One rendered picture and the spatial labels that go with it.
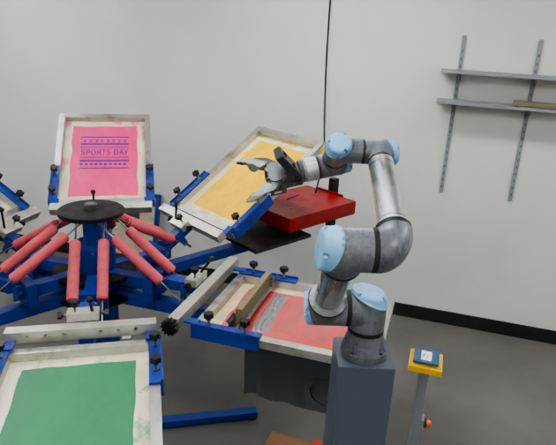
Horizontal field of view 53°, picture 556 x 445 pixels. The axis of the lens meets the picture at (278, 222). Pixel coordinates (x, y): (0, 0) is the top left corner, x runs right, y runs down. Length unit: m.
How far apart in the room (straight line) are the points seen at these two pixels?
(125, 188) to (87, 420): 1.86
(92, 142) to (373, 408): 2.63
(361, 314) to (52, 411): 1.07
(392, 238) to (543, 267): 3.21
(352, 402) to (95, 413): 0.85
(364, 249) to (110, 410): 1.09
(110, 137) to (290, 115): 1.37
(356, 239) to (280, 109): 3.09
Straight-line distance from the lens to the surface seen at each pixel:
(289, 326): 2.48
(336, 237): 1.36
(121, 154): 3.77
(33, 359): 2.36
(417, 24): 4.16
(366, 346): 1.82
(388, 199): 1.51
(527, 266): 4.52
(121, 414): 2.03
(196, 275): 2.64
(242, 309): 2.38
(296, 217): 3.34
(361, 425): 1.96
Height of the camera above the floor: 2.21
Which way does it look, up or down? 20 degrees down
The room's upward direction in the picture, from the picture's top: 3 degrees clockwise
